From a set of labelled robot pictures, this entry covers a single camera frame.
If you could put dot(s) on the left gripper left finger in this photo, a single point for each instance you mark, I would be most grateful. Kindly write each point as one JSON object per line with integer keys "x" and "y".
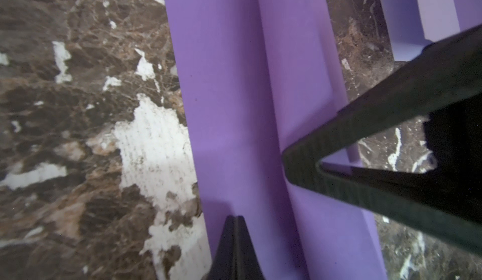
{"x": 223, "y": 266}

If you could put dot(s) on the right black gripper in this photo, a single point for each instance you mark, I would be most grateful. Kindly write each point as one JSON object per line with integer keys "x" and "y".
{"x": 442, "y": 83}

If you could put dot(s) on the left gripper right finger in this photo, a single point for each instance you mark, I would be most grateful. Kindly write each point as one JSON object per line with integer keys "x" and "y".
{"x": 246, "y": 263}

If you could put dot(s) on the light lilac paper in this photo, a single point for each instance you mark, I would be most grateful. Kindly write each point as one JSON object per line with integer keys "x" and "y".
{"x": 439, "y": 19}

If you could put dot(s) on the dark purple paper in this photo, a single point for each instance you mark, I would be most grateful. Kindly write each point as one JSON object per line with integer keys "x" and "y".
{"x": 405, "y": 29}
{"x": 257, "y": 75}

